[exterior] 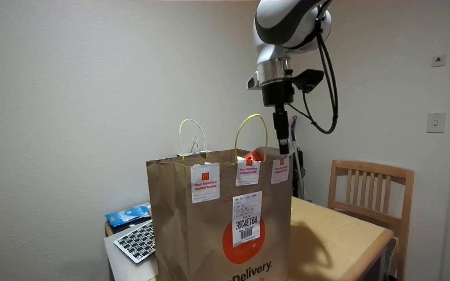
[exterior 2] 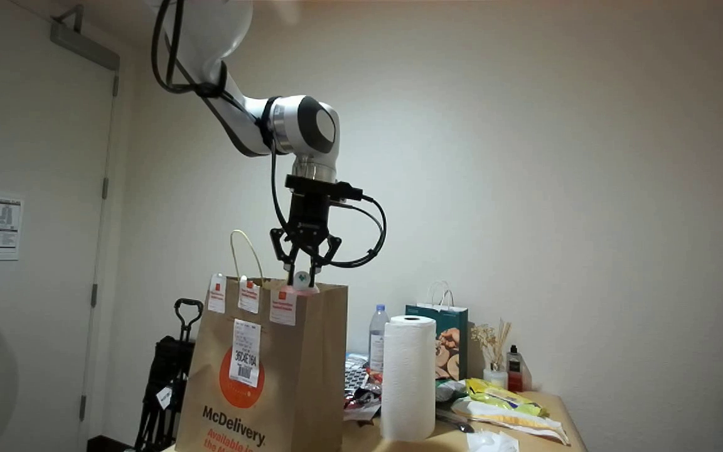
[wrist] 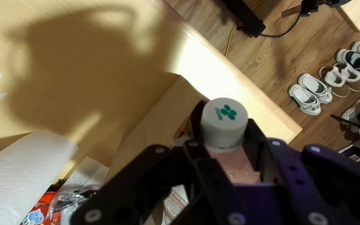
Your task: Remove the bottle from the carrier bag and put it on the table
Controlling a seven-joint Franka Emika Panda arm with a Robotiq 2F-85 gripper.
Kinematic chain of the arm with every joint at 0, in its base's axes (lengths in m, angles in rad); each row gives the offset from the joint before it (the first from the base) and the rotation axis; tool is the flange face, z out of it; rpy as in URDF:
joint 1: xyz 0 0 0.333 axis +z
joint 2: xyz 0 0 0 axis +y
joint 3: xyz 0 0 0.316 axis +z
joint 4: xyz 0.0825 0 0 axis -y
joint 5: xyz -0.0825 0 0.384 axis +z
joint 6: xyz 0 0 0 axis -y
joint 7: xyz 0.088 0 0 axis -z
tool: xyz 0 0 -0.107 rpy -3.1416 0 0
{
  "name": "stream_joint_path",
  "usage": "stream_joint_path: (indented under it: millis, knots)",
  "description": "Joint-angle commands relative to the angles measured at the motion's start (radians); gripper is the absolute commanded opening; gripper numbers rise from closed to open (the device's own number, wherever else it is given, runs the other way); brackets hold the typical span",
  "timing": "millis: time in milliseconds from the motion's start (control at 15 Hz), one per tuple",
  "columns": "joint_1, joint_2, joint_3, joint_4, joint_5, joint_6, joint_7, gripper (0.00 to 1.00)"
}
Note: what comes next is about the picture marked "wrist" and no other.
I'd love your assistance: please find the black furniture leg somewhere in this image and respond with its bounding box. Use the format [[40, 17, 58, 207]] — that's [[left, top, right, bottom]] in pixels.
[[220, 0, 266, 38]]

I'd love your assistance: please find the white paper towel roll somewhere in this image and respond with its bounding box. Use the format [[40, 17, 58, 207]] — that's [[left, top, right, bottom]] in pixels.
[[0, 131, 79, 225]]

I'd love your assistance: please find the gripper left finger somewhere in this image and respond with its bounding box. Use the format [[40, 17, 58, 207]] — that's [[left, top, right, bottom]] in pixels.
[[71, 101, 255, 225]]

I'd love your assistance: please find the orange cable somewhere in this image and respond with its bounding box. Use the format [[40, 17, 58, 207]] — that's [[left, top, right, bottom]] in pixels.
[[224, 21, 238, 57]]

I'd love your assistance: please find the white paper sheet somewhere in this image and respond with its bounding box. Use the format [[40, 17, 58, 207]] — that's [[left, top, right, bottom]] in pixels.
[[58, 156, 110, 192]]

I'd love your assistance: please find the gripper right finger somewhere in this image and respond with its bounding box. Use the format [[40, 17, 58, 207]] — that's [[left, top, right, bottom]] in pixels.
[[242, 119, 360, 225]]

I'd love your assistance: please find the pair of fur-lined slippers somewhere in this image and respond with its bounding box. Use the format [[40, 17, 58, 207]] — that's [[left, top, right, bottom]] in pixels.
[[319, 62, 360, 98]]

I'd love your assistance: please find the black clamp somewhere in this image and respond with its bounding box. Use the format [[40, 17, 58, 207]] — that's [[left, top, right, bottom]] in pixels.
[[281, 0, 353, 18]]

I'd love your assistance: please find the clear plastic wrapper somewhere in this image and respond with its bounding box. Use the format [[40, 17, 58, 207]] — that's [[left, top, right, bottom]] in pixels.
[[47, 187, 100, 225]]

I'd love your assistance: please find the pink bottle with grey cap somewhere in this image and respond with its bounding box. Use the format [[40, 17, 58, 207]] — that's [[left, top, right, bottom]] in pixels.
[[200, 97, 262, 185]]

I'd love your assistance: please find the black cable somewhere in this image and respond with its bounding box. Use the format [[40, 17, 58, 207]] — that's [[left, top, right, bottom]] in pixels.
[[260, 12, 303, 38]]

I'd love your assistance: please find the orange snack packet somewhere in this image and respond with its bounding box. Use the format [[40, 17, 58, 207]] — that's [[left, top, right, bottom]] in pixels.
[[20, 192, 58, 225]]

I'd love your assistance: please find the pair of black-white sneakers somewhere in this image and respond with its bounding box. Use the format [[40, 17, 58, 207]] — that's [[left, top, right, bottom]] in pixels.
[[336, 41, 360, 75]]

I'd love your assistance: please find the pair of white shoes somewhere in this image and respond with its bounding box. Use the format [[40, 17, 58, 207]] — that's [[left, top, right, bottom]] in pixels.
[[288, 73, 333, 116]]

